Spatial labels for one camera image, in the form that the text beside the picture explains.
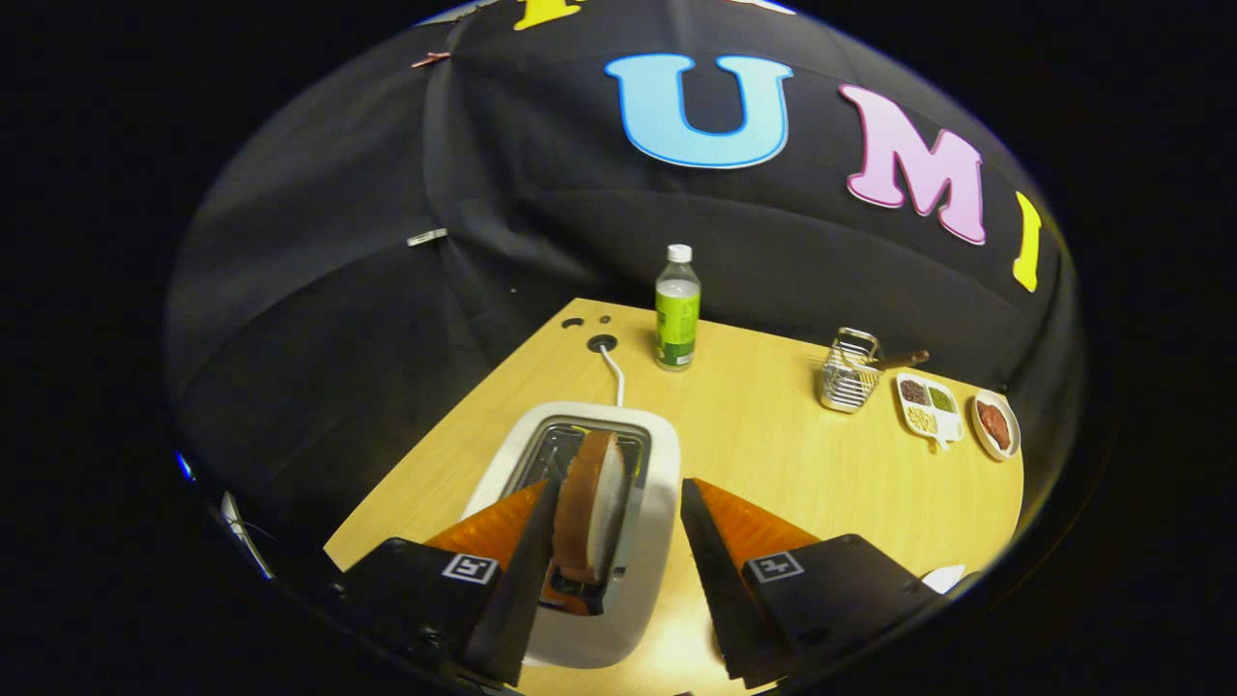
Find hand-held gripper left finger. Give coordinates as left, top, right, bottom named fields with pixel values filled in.
left=333, top=477, right=561, bottom=687

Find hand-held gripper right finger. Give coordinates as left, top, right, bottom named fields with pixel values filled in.
left=680, top=477, right=953, bottom=689

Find white toaster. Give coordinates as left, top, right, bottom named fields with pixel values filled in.
left=462, top=401, right=682, bottom=670

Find brown bread slice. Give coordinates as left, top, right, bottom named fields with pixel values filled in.
left=553, top=429, right=629, bottom=587

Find green label plastic bottle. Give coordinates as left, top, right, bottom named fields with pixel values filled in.
left=654, top=244, right=703, bottom=373

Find white divided dish with beans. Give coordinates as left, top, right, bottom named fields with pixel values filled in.
left=894, top=372, right=965, bottom=453

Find red meat slices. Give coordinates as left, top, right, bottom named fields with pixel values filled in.
left=976, top=399, right=1012, bottom=452

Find round beige plate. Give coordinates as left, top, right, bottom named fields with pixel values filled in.
left=970, top=389, right=1022, bottom=462

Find black backdrop cloth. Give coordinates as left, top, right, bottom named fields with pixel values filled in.
left=164, top=0, right=1083, bottom=542

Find white toaster cable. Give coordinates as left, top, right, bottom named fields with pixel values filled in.
left=599, top=343, right=627, bottom=408

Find wire basket with wooden handle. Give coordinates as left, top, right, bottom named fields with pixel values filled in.
left=817, top=327, right=931, bottom=415

